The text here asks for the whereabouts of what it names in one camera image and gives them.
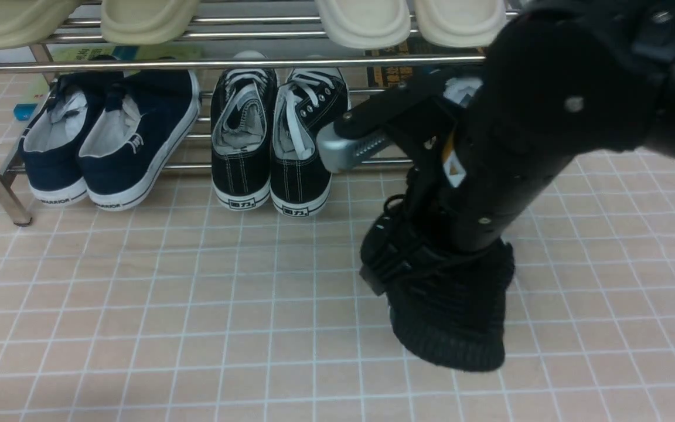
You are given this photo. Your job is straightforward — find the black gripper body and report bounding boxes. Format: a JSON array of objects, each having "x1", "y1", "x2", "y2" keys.
[{"x1": 414, "y1": 73, "x2": 575, "y2": 252}]

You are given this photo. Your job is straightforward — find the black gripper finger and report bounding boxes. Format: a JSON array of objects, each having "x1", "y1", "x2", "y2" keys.
[{"x1": 359, "y1": 170, "x2": 461, "y2": 296}]

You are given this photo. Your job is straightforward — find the silver tipped gripper finger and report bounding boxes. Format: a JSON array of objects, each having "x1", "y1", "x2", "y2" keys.
[{"x1": 316, "y1": 75, "x2": 461, "y2": 173}]

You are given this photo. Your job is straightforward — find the black knit shoe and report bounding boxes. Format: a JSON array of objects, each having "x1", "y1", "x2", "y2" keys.
[
  {"x1": 383, "y1": 239, "x2": 515, "y2": 372},
  {"x1": 442, "y1": 77, "x2": 483, "y2": 108}
]

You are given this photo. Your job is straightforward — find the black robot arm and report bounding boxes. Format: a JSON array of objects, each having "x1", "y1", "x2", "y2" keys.
[{"x1": 317, "y1": 1, "x2": 675, "y2": 295}]

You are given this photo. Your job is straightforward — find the metal shoe rack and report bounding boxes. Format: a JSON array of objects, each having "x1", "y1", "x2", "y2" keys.
[{"x1": 0, "y1": 0, "x2": 526, "y2": 227}]

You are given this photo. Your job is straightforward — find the black canvas sneaker right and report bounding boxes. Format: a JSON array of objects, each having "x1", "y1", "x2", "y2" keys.
[{"x1": 270, "y1": 67, "x2": 351, "y2": 218}]

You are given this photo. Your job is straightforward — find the black canvas sneaker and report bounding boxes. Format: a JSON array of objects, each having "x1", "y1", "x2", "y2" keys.
[
  {"x1": 210, "y1": 67, "x2": 279, "y2": 211},
  {"x1": 270, "y1": 67, "x2": 351, "y2": 218}
]

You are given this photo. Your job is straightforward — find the cream slipper left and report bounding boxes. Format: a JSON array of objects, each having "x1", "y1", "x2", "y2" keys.
[{"x1": 315, "y1": 1, "x2": 411, "y2": 50}]

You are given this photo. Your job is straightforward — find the cream slipper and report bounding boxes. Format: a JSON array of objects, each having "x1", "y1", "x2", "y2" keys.
[
  {"x1": 315, "y1": 1, "x2": 411, "y2": 50},
  {"x1": 414, "y1": 1, "x2": 508, "y2": 48}
]

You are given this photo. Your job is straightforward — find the black canvas sneaker left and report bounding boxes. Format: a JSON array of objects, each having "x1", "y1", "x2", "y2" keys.
[{"x1": 210, "y1": 67, "x2": 279, "y2": 211}]

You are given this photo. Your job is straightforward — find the cream slipper right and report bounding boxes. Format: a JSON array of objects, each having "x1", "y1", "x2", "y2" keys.
[{"x1": 414, "y1": 1, "x2": 508, "y2": 48}]

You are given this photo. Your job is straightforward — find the navy sneaker right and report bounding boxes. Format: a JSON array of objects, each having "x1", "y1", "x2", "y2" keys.
[{"x1": 77, "y1": 69, "x2": 202, "y2": 212}]

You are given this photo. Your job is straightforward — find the navy sneaker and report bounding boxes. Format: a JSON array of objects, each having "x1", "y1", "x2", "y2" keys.
[
  {"x1": 17, "y1": 70, "x2": 124, "y2": 206},
  {"x1": 77, "y1": 69, "x2": 202, "y2": 212}
]

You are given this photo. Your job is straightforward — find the olive slipper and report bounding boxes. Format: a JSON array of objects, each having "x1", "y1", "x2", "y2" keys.
[
  {"x1": 101, "y1": 0, "x2": 199, "y2": 45},
  {"x1": 0, "y1": 1, "x2": 83, "y2": 50}
]

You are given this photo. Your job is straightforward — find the navy sneaker left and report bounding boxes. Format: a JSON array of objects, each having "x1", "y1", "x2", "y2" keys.
[{"x1": 17, "y1": 70, "x2": 124, "y2": 206}]

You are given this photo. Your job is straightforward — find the olive slipper far left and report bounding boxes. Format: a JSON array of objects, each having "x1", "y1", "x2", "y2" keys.
[{"x1": 0, "y1": 1, "x2": 83, "y2": 50}]

